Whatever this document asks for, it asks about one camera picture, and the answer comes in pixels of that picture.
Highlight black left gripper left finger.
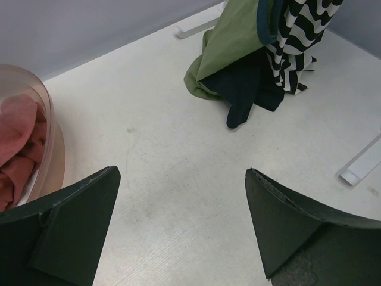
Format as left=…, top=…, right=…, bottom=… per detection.
left=1, top=166, right=121, bottom=285

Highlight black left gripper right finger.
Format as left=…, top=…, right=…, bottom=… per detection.
left=245, top=169, right=380, bottom=285

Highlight rust red tank top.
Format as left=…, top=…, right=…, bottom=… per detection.
left=1, top=94, right=47, bottom=212

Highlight navy blue garment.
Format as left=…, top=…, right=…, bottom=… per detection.
left=201, top=47, right=285, bottom=129

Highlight black white striped tank top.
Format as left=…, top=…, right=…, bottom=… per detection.
left=266, top=0, right=343, bottom=94

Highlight metal clothes rack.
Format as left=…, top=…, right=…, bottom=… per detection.
left=174, top=1, right=380, bottom=186

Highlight pink translucent plastic basket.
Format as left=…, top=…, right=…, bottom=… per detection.
left=1, top=64, right=65, bottom=208

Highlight olive green garment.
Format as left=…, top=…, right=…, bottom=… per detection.
left=184, top=1, right=273, bottom=100

